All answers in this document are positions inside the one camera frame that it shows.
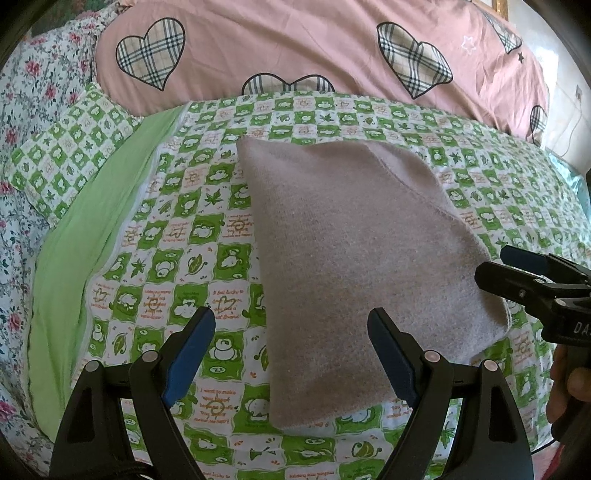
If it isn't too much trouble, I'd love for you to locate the teal cloth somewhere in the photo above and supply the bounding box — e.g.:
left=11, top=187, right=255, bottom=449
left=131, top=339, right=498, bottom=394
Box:
left=549, top=154, right=588, bottom=195

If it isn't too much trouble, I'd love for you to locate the green checked cartoon bedsheet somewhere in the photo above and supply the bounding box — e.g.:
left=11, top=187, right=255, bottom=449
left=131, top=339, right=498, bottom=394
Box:
left=28, top=90, right=591, bottom=480

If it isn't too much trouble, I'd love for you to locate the pink quilt with plaid hearts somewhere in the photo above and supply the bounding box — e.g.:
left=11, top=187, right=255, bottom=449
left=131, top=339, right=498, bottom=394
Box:
left=95, top=0, right=551, bottom=147

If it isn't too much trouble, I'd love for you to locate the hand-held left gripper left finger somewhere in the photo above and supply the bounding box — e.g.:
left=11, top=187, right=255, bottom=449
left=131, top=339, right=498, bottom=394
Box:
left=48, top=307, right=217, bottom=480

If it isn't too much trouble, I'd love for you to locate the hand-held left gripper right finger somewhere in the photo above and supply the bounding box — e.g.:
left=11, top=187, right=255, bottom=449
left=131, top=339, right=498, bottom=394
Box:
left=366, top=308, right=536, bottom=480

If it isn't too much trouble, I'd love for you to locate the green checked pillow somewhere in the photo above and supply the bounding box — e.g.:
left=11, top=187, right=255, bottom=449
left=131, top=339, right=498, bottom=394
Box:
left=4, top=83, right=142, bottom=228

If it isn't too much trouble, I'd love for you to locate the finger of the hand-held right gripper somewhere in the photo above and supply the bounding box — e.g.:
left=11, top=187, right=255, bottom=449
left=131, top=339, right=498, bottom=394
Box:
left=474, top=261, right=591, bottom=315
left=501, top=244, right=591, bottom=283

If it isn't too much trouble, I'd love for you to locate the floral bedsheet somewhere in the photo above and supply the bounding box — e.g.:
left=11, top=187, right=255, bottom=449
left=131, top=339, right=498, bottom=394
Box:
left=0, top=4, right=126, bottom=468

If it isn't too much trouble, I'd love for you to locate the beige fleece garment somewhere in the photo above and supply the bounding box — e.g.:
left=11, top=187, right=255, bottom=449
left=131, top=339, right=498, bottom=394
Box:
left=235, top=136, right=511, bottom=433

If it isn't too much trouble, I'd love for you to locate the thin wall cable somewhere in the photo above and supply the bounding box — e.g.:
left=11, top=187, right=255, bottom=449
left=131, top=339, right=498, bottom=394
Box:
left=547, top=95, right=583, bottom=156

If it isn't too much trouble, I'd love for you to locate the person's right hand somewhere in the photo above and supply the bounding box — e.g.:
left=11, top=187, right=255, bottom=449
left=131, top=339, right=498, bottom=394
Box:
left=547, top=344, right=591, bottom=426

